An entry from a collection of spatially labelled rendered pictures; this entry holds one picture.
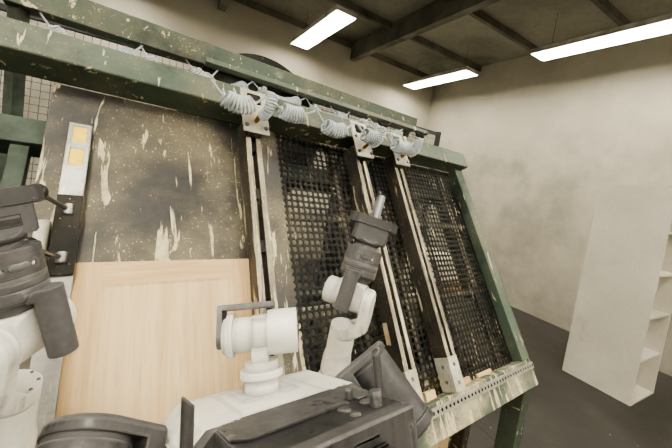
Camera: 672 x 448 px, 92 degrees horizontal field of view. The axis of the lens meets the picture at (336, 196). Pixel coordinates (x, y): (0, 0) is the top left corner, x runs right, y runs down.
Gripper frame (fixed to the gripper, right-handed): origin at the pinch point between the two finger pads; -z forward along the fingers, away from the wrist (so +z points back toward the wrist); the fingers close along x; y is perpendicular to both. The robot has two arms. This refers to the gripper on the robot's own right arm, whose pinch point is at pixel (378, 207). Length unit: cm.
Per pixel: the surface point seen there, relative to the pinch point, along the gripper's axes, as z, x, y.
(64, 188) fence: 21, 76, 6
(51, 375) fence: 57, 55, -4
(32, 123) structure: 7, 96, 13
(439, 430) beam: 62, -53, 42
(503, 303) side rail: 11, -97, 90
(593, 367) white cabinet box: 39, -304, 240
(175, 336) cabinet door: 48, 38, 12
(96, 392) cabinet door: 60, 47, 1
